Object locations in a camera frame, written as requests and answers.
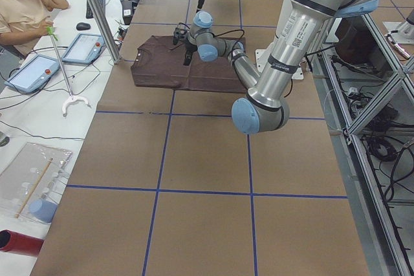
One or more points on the brown t-shirt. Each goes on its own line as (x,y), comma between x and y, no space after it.
(159,63)

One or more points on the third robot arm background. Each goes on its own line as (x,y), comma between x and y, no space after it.
(401,32)

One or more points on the black box white label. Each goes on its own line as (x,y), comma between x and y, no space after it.
(127,11)

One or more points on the far blue teach pendant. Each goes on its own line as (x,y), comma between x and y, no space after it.
(84,49)

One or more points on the blue teach pendant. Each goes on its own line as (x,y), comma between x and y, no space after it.
(84,49)
(33,75)

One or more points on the black computer mouse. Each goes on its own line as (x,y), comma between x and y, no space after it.
(83,26)

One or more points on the silver reacher grabber tool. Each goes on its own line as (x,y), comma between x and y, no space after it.
(72,99)

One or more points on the near blue teach pendant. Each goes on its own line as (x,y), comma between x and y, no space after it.
(33,75)

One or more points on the seated person beige shirt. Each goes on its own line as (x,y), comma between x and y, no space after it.
(24,22)

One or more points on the wooden dowel stick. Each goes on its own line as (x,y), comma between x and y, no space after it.
(33,188)

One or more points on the plastic bagged cardboard sheet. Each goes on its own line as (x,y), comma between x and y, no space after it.
(19,176)

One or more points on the light blue cup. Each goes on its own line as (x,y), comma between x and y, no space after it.
(43,210)

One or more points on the red cylinder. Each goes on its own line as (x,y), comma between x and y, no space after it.
(21,244)

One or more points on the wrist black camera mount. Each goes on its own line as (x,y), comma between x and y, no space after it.
(180,32)

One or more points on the aluminium frame post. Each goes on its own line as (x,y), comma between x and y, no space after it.
(105,30)

